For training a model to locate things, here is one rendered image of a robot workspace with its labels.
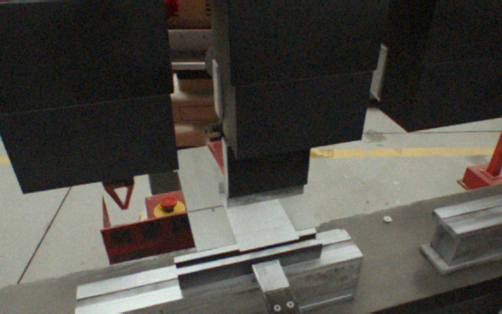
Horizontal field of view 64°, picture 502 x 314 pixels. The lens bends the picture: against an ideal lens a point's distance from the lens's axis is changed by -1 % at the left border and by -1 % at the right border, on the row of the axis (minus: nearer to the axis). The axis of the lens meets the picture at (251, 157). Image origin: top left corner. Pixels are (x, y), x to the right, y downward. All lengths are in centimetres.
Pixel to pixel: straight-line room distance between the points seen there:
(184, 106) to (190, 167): 54
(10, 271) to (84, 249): 31
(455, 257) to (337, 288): 21
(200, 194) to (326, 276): 23
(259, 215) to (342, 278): 15
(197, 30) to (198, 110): 25
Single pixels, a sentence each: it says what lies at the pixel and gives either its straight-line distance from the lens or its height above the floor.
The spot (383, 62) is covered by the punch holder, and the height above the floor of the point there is 124.
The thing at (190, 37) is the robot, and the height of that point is 108.
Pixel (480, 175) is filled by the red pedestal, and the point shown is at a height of 12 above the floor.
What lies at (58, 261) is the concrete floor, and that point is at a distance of 209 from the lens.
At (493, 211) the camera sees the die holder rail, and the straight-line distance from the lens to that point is 77.
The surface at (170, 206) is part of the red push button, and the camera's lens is 94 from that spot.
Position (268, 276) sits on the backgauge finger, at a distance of 52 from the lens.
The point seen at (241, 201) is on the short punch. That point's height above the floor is 109.
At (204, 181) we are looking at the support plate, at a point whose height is 100.
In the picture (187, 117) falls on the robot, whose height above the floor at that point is 83.
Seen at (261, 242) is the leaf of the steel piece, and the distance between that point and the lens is 56.
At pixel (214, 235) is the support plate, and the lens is 58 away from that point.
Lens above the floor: 140
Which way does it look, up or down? 33 degrees down
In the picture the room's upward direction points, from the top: straight up
